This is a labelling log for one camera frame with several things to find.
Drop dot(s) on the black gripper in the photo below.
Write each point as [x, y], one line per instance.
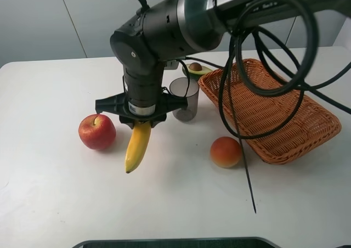
[129, 113]

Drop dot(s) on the yellow banana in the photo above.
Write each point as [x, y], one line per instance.
[137, 146]

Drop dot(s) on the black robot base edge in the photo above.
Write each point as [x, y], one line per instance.
[176, 243]

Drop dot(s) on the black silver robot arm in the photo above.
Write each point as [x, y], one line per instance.
[174, 29]

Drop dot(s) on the orange wicker basket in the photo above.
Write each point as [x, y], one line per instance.
[311, 126]

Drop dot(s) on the red apple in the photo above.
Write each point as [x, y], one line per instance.
[97, 132]

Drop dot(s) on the halved avocado with pit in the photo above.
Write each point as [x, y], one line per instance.
[196, 70]

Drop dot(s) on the orange peach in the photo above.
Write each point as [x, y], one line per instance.
[225, 152]

